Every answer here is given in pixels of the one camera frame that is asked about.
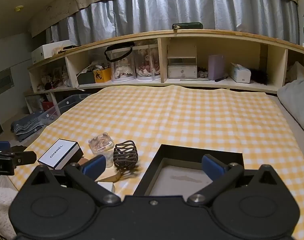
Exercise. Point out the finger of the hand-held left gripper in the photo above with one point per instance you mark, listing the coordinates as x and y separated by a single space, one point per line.
24 157
0 145

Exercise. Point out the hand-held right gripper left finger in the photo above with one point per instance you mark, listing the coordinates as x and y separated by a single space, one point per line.
95 166

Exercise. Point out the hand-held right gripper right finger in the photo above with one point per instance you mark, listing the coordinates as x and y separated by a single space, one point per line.
210 166

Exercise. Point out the small white box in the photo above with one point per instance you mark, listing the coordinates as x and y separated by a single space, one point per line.
107 186

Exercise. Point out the dark brown hair claw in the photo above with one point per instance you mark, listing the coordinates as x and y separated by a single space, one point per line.
124 155

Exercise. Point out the white box with black edge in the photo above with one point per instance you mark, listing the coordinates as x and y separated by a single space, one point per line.
58 152

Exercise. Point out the folded blue denim cloth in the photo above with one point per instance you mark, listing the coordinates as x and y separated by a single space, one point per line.
26 127

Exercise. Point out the white fluffy blanket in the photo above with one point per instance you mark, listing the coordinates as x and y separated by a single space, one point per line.
1 205

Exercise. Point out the yellow checked cloth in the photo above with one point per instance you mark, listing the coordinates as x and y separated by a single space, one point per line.
192 120

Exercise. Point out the red box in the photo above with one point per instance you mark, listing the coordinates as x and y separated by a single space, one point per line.
46 105

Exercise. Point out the dark storage box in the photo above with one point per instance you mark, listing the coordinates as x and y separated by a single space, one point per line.
85 78

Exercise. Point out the yellow box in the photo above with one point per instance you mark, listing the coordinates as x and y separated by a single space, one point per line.
103 76

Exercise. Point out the white tissue pack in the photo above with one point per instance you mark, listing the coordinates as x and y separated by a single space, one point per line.
240 75

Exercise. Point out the purple box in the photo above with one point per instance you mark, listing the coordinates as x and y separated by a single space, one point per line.
215 67

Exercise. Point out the white drawer organizer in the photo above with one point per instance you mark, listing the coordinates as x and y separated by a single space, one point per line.
182 71

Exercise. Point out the clear doll display case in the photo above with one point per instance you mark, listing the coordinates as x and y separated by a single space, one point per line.
122 70
147 67

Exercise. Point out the white cardboard box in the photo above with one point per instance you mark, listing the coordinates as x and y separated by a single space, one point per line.
46 51

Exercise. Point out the grey pillow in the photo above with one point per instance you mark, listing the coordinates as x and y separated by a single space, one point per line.
297 100

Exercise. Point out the black headband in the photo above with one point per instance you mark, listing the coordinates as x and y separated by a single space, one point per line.
117 45

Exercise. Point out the wooden shelf unit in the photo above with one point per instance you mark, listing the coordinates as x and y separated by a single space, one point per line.
142 36

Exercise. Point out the ceiling smoke detector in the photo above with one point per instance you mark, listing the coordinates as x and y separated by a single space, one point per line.
18 8

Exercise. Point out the dark green lying bottle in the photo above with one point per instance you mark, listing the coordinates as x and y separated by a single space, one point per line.
189 25

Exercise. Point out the grey curtain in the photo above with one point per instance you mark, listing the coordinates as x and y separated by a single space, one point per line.
154 10

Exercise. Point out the grey wall panel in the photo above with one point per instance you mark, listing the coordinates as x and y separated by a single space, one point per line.
1 81

